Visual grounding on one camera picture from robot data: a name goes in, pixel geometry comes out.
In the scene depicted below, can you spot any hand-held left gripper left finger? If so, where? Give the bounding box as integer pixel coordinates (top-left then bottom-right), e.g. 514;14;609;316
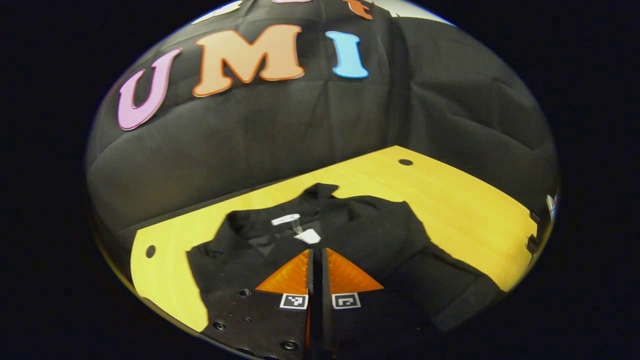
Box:
202;248;315;360

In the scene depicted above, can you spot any black shirt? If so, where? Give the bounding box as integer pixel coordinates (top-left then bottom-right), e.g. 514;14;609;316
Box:
187;183;506;333

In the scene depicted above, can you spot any black backdrop cloth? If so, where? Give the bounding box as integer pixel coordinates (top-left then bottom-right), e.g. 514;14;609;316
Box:
85;0;560;261

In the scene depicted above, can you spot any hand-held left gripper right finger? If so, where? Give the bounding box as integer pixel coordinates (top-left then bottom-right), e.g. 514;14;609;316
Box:
320;247;436;358

